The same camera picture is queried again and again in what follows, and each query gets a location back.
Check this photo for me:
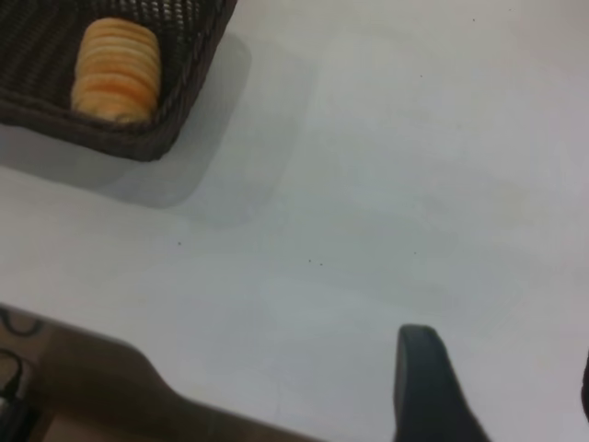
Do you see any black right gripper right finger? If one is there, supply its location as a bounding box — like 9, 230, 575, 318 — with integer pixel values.
580, 348, 589, 425

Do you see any dark brown woven basket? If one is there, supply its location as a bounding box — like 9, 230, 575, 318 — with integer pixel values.
0, 0, 238, 163

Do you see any black base cable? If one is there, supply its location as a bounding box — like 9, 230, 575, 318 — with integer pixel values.
0, 348, 25, 409

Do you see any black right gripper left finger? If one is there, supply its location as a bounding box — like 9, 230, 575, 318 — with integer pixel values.
394, 323, 491, 442

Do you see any orange ridged bread roll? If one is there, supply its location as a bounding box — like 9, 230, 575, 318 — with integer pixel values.
70, 17, 162, 125

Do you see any brown blurred base plate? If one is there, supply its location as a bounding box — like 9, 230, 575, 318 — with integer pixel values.
0, 302, 326, 442

